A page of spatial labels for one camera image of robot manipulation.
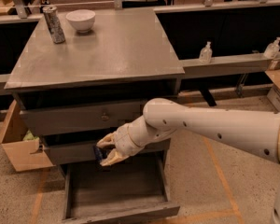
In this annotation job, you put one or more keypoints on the grey open bottom drawer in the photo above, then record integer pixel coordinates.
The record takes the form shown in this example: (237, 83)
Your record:
(131, 192)

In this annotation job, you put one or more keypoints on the dark blue rxbar wrapper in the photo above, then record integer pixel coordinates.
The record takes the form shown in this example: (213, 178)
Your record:
(100, 154)

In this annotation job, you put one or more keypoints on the grey top drawer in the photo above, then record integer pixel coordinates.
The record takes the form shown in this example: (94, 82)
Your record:
(80, 118)

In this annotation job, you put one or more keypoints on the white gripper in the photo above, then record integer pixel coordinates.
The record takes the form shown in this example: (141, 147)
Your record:
(123, 139)

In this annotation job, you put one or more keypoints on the grey wooden drawer cabinet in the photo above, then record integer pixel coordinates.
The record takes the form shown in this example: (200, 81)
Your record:
(123, 32)

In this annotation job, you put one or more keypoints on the grey middle drawer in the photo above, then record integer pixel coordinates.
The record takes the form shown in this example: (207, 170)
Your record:
(67, 148)

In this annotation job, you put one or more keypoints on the white ceramic bowl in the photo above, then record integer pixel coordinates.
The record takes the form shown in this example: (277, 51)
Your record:
(81, 20)

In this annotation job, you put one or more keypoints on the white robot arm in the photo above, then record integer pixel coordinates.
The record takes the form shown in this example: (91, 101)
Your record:
(255, 132)

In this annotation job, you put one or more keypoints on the silver patterned can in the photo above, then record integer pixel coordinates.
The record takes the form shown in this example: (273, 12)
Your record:
(54, 25)

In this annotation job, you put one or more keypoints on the clear sanitizer bottle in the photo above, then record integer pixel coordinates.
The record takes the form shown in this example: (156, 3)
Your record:
(206, 53)

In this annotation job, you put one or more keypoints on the grey metal railing beam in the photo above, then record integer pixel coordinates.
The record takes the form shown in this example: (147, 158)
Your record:
(81, 70)

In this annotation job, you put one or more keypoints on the brown cardboard box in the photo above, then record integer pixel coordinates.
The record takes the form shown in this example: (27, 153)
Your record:
(24, 155)

